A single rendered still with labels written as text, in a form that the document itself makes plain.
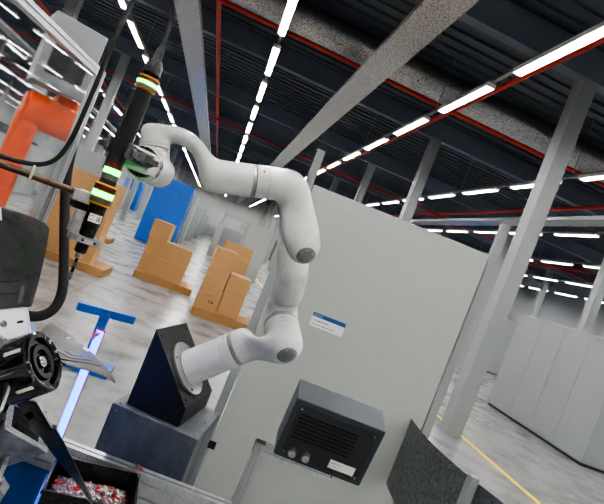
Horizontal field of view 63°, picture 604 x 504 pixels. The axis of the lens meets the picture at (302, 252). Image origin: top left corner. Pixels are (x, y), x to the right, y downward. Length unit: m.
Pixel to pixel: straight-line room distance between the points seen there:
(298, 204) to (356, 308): 1.59
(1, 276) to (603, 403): 9.92
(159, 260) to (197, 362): 8.68
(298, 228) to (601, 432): 9.49
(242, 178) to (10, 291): 0.59
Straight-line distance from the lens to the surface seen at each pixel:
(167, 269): 10.36
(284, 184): 1.32
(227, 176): 1.30
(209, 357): 1.70
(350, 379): 2.94
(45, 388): 1.04
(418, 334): 2.96
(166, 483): 1.56
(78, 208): 1.08
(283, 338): 1.59
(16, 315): 1.13
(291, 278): 1.49
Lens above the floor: 1.58
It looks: 1 degrees up
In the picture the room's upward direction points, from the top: 22 degrees clockwise
